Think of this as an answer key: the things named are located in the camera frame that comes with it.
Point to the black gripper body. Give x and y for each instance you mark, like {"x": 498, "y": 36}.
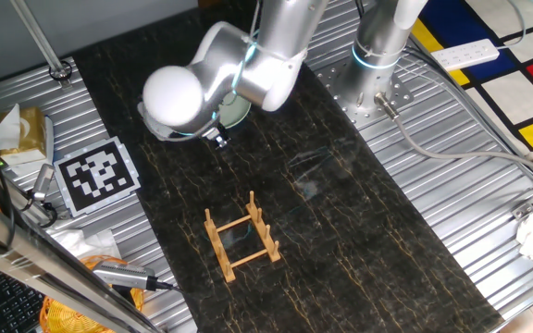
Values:
{"x": 218, "y": 138}

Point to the pale green round plate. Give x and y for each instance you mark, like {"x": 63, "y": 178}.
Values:
{"x": 239, "y": 113}

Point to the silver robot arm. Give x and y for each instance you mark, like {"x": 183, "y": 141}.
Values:
{"x": 266, "y": 46}

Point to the wooden dish rack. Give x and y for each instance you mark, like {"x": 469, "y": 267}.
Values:
{"x": 220, "y": 252}

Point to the black white marker board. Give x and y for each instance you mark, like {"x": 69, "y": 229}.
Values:
{"x": 95, "y": 176}

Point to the white plastic bag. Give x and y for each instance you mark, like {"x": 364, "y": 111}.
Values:
{"x": 86, "y": 242}

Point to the black marble pattern mat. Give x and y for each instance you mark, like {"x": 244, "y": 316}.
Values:
{"x": 363, "y": 254}

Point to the gold tissue box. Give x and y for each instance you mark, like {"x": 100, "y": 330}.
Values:
{"x": 30, "y": 134}

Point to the aluminium pole with foot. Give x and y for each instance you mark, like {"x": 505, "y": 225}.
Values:
{"x": 40, "y": 41}

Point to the white power strip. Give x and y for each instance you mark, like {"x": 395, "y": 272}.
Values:
{"x": 465, "y": 54}

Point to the black keyboard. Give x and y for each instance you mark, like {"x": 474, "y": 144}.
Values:
{"x": 3, "y": 300}

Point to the colour block floor mat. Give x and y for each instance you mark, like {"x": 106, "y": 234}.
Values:
{"x": 502, "y": 92}

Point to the silver camera on clamp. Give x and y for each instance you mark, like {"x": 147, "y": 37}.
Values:
{"x": 43, "y": 180}

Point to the black camera clamp mount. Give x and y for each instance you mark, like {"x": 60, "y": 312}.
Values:
{"x": 50, "y": 215}

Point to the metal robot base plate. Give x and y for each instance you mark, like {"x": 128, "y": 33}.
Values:
{"x": 400, "y": 94}

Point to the metal frame beam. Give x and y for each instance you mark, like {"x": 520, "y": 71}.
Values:
{"x": 40, "y": 263}

